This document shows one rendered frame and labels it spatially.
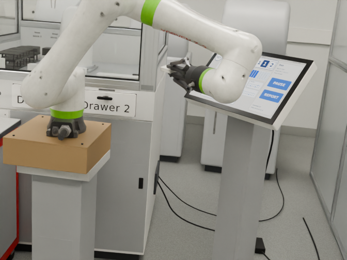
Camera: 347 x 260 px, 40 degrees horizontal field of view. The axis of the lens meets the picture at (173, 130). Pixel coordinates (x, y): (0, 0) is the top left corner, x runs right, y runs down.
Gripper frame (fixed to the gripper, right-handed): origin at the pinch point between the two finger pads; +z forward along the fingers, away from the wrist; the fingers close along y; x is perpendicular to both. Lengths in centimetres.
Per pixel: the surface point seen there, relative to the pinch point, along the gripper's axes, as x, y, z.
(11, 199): -59, 62, 72
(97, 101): -9, 24, 58
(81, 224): -46, 50, 6
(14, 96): -41, 15, 81
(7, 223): -65, 70, 67
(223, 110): 22.1, 24.4, -0.7
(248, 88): 32.2, 17.3, -5.7
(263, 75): 39.1, 12.9, -8.1
